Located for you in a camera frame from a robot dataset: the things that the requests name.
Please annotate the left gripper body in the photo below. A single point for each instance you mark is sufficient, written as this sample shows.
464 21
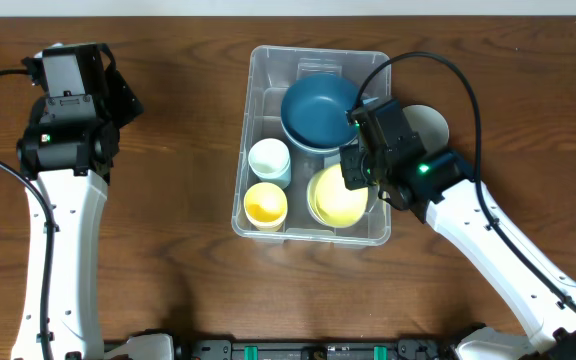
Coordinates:
124 93

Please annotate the white small bowl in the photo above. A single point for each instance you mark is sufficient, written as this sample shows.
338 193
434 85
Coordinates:
310 197

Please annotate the white label in bin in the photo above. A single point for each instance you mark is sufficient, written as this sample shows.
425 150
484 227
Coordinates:
331 160

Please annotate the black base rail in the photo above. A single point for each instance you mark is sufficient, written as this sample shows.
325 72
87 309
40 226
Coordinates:
413 348

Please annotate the pink cup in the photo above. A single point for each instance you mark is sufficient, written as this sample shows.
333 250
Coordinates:
266 225

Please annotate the grey small bowl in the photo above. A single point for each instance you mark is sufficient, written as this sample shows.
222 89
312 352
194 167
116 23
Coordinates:
431 126

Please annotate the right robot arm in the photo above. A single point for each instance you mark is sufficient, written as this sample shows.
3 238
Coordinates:
540 295

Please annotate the light blue cup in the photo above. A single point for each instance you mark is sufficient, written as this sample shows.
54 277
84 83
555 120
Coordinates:
281 178

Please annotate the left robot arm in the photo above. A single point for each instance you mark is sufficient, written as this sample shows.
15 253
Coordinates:
66 154

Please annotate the cream cup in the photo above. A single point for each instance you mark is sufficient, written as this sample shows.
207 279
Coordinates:
267 156

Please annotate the dark blue bowl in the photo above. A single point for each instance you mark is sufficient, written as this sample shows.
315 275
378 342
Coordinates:
313 111
308 149

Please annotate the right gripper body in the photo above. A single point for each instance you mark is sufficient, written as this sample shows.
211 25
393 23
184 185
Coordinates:
356 170

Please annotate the clear plastic storage bin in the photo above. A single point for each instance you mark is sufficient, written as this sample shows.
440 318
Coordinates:
273 69

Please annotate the yellow small bowl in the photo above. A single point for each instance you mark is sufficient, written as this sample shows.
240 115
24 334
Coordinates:
335 204

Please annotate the yellow cup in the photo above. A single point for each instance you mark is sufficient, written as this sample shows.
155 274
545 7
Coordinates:
265 203
274 228

